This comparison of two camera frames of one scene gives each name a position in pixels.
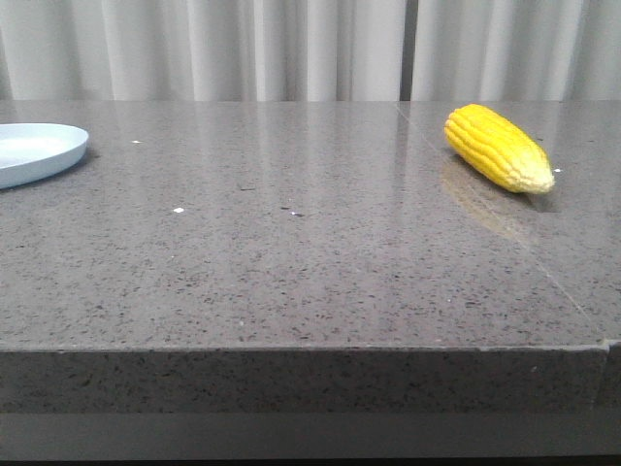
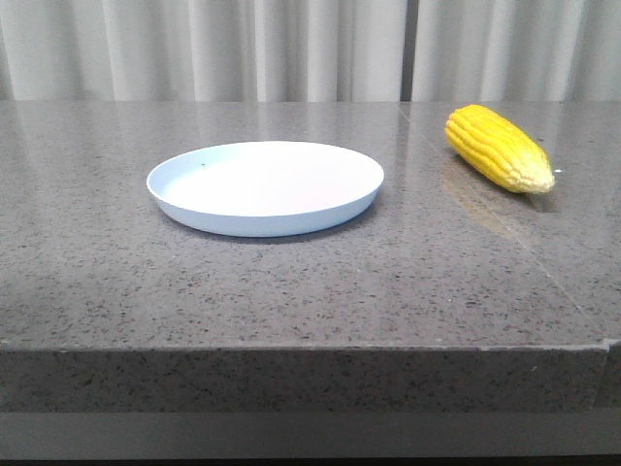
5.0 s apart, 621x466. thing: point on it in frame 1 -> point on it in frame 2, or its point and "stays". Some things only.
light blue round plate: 34,151 -> 266,188
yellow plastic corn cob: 494,144 stays
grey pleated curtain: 310,50 stays
